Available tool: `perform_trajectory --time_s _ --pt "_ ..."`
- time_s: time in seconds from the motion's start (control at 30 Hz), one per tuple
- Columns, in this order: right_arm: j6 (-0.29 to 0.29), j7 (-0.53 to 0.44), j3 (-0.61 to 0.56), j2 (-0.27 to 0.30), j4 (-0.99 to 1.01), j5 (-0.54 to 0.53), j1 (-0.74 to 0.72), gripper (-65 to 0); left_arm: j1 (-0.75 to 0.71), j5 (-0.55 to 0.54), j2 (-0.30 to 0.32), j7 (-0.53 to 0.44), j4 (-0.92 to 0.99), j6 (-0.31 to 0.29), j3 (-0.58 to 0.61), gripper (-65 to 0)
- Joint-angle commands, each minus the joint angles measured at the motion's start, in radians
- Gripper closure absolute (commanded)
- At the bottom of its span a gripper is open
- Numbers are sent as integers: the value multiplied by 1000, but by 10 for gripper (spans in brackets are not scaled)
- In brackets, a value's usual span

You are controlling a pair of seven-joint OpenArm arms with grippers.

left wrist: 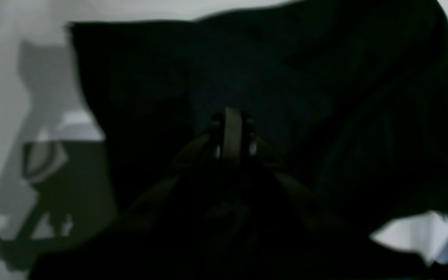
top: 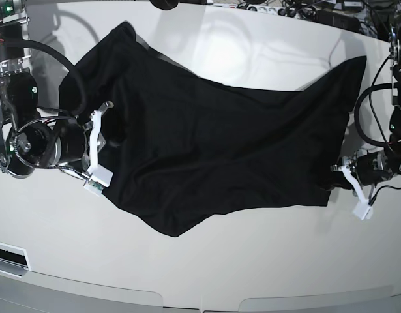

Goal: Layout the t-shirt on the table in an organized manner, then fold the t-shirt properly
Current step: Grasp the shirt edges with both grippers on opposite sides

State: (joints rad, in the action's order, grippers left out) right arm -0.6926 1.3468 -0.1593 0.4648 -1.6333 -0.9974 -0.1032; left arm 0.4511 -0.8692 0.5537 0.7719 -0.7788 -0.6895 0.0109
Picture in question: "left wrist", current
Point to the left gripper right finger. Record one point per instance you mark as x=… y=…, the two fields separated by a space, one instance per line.
x=309 y=209

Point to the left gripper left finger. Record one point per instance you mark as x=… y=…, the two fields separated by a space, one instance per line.
x=149 y=209

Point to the black t-shirt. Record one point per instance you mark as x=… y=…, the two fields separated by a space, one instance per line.
x=352 y=94

